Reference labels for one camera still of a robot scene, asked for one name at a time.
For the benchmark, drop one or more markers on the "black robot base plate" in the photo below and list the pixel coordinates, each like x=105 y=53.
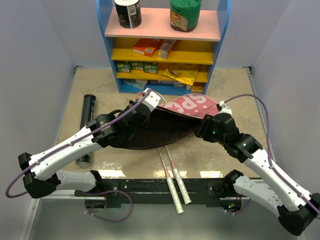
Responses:
x=210 y=192

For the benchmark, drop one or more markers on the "green box middle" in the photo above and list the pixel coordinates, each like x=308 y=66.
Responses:
x=137 y=65

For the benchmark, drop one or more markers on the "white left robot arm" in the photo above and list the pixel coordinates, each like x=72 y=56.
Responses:
x=43 y=172

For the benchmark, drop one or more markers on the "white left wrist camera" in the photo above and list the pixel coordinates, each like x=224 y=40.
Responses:
x=151 y=99

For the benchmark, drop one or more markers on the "green box left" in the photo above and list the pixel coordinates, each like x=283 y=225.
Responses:
x=123 y=66

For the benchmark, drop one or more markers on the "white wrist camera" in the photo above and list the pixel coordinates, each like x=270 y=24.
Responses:
x=222 y=107
x=151 y=99

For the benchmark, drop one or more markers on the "green box right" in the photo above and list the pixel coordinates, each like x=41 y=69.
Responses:
x=151 y=67

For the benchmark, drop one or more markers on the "black shuttlecock tube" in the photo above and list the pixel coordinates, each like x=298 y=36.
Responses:
x=87 y=115

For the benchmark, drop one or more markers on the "black white can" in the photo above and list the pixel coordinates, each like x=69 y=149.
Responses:
x=129 y=13

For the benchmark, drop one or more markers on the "teal tissue pack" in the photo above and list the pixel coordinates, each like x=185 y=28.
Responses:
x=139 y=84

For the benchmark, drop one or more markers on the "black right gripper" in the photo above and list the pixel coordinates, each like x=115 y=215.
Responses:
x=202 y=129

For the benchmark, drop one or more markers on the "green box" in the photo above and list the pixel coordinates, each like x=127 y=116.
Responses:
x=151 y=67
x=137 y=65
x=123 y=66

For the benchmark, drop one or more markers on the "blue shelf unit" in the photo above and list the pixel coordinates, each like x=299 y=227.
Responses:
x=171 y=50

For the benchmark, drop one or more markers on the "pink badminton racket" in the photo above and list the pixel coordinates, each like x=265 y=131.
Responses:
x=171 y=186
x=178 y=178

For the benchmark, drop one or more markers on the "green wrapped jar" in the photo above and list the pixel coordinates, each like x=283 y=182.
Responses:
x=184 y=14

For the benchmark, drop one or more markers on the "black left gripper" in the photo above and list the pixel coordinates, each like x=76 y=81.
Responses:
x=132 y=101

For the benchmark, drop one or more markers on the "orange box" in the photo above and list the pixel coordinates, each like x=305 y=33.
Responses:
x=146 y=46

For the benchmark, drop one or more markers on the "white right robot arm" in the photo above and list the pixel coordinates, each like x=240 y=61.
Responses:
x=294 y=206

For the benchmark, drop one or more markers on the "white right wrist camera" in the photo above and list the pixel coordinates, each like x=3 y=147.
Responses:
x=222 y=107

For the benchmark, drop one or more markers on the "yellow snack bag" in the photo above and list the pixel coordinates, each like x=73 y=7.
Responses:
x=184 y=76

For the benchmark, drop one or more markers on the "pink sport racket bag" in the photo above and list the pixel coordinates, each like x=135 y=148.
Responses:
x=171 y=122

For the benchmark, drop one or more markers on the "brown snack packet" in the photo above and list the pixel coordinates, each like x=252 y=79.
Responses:
x=166 y=48

